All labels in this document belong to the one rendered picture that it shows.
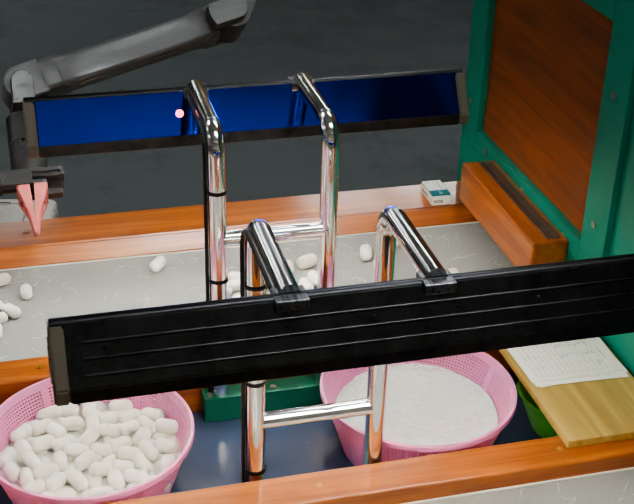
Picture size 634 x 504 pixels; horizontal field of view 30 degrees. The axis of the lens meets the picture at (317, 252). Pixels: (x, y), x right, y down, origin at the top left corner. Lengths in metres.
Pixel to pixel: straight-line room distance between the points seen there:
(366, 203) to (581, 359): 0.57
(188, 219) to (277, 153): 2.13
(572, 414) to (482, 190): 0.52
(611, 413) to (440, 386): 0.24
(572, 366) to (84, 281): 0.77
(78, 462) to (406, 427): 0.43
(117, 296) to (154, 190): 2.04
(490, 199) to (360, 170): 2.12
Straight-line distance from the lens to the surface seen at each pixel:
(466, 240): 2.04
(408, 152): 4.19
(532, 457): 1.52
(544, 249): 1.81
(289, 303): 1.13
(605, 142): 1.70
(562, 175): 1.86
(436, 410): 1.63
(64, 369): 1.11
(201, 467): 1.62
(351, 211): 2.06
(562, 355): 1.70
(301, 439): 1.66
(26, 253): 1.97
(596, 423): 1.58
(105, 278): 1.92
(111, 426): 1.58
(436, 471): 1.48
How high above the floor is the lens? 1.70
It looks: 29 degrees down
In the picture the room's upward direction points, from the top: 2 degrees clockwise
